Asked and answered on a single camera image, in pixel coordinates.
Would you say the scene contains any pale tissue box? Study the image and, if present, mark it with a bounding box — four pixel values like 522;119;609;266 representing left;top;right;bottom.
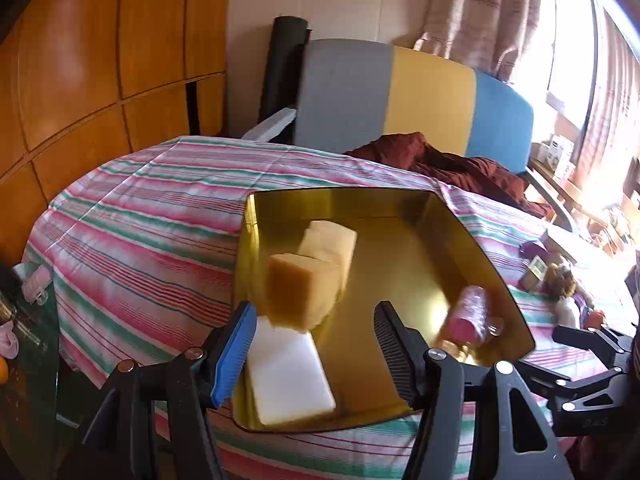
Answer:
542;227;581;263

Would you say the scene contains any white foam block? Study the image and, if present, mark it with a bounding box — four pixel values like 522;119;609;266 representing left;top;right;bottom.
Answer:
245;315;337;428

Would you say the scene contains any pink plastic clip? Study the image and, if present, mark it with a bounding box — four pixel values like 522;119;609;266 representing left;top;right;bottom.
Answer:
22;266;52;306

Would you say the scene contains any white box on bedside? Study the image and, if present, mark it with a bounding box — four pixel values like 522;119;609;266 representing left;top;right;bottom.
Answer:
545;137;576;171

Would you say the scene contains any yellow sponge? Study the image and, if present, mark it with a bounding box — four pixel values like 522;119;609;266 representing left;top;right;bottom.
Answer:
265;220;358;333

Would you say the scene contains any metal bed rail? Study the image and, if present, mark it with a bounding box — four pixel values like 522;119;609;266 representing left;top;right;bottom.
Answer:
525;167;576;233

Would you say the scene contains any wooden bedside table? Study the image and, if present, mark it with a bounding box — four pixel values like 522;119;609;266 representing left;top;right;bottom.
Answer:
530;155;640;261

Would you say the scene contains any gold metal tin box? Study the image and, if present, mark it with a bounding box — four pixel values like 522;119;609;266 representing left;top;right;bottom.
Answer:
231;187;536;433

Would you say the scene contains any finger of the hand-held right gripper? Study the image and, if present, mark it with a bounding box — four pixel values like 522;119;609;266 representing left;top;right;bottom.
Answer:
552;325;632;376
515;359;626;411

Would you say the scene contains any grey yellow blue chair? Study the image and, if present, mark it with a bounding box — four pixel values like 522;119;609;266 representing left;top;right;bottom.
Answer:
295;39;535;173

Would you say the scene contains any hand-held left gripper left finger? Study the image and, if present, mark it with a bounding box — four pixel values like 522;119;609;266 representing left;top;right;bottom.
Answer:
60;301;258;480

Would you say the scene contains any beige patterned curtain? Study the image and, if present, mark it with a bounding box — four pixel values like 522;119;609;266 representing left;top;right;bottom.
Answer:
570;5;640;211
412;0;546;83

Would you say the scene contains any white foam board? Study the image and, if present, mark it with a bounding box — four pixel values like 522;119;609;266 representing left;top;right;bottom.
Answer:
241;107;297;143

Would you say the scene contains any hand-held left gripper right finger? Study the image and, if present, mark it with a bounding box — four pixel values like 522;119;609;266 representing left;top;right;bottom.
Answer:
374;301;576;480

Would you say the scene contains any small white bottle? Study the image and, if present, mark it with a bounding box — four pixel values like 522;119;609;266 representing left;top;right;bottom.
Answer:
555;296;581;328

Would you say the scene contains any window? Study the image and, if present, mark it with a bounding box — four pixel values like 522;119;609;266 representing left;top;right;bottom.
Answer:
520;0;601;131

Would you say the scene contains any yellow plush toy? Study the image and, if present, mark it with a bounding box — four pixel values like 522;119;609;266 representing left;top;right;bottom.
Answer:
542;262;581;301

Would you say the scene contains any black rolled mat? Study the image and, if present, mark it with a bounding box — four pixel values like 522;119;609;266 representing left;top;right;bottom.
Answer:
257;16;311;126

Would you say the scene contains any wooden wardrobe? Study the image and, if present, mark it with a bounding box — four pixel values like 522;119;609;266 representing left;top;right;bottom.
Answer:
0;0;233;266

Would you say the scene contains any striped pink green bedsheet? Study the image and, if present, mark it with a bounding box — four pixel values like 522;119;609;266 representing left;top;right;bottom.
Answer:
22;135;640;480

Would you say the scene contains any dark red blanket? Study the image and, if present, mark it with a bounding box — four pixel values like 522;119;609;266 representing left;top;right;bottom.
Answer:
344;132;556;221

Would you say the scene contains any pink plastic bottle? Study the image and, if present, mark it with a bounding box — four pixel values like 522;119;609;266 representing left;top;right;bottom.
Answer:
447;285;505;348

